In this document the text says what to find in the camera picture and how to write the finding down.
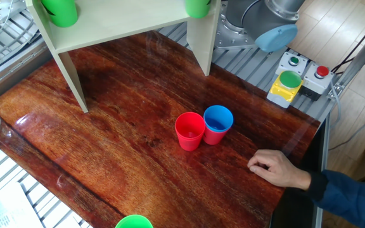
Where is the grey box red button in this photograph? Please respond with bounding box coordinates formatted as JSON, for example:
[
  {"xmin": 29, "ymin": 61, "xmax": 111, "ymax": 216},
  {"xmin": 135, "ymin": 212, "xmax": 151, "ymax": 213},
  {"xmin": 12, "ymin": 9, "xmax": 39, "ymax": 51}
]
[{"xmin": 299, "ymin": 61, "xmax": 335, "ymax": 101}]

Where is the green cup at bottom edge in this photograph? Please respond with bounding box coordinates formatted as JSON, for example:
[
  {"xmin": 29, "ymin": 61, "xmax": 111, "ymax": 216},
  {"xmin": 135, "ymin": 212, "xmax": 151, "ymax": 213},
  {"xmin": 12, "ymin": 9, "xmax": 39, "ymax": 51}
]
[{"xmin": 115, "ymin": 214, "xmax": 154, "ymax": 228}]

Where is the yellow box big green button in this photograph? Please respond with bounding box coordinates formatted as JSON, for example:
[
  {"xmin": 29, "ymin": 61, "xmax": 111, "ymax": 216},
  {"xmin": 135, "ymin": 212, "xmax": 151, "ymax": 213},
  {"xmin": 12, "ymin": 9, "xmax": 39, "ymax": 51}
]
[{"xmin": 266, "ymin": 70, "xmax": 304, "ymax": 109}]

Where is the black cable pair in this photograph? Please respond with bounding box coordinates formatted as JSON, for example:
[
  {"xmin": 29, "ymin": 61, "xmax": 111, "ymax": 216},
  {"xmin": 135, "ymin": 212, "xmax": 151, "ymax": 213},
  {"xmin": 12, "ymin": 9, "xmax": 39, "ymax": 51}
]
[{"xmin": 331, "ymin": 11, "xmax": 365, "ymax": 74}]

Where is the green plastic cup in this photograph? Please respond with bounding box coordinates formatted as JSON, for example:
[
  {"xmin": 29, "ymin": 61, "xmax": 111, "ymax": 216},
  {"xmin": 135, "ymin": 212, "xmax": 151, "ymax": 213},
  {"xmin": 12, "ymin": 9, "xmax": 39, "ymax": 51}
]
[
  {"xmin": 40, "ymin": 0, "xmax": 79, "ymax": 28},
  {"xmin": 184, "ymin": 0, "xmax": 212, "ymax": 19}
]

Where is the cream wooden shelf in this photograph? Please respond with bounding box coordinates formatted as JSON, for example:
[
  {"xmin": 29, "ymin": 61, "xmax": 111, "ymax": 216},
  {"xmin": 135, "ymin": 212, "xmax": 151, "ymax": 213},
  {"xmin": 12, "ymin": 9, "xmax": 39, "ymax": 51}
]
[{"xmin": 25, "ymin": 0, "xmax": 222, "ymax": 113}]

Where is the grey box small green button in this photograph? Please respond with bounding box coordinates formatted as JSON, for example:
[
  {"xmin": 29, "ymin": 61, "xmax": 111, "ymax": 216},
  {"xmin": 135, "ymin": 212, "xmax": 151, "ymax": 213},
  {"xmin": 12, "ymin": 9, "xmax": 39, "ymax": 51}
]
[{"xmin": 275, "ymin": 51, "xmax": 310, "ymax": 77}]

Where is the white paper sheet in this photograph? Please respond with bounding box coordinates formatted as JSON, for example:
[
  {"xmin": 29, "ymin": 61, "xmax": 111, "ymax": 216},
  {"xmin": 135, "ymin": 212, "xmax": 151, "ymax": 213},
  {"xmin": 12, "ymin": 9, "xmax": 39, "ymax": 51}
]
[{"xmin": 0, "ymin": 180, "xmax": 46, "ymax": 228}]

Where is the aluminium frame post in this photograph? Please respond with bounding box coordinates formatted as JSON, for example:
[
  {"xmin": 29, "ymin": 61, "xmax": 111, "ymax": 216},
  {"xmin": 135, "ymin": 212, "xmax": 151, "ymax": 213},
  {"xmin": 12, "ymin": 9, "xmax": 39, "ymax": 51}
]
[{"xmin": 328, "ymin": 18, "xmax": 365, "ymax": 99}]

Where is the blue plastic cup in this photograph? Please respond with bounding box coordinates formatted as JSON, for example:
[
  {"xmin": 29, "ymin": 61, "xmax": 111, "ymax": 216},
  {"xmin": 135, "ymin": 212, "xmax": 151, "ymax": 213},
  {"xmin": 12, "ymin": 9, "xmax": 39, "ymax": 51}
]
[{"xmin": 203, "ymin": 104, "xmax": 234, "ymax": 133}]

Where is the forearm in blue sleeve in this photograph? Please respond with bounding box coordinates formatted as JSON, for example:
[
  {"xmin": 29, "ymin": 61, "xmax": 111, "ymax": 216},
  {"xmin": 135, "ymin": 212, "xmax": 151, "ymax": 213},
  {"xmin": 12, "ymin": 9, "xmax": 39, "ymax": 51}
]
[{"xmin": 305, "ymin": 169, "xmax": 365, "ymax": 228}]

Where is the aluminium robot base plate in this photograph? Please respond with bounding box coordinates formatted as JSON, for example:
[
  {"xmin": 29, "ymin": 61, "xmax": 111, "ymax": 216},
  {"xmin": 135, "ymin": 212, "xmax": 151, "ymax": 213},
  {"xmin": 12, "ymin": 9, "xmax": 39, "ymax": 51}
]
[{"xmin": 213, "ymin": 1, "xmax": 266, "ymax": 51}]

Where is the person's hand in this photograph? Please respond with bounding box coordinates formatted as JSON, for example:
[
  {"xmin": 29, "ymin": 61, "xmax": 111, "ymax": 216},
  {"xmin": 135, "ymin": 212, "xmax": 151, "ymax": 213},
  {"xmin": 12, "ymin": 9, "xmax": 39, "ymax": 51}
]
[{"xmin": 247, "ymin": 149, "xmax": 312, "ymax": 191}]

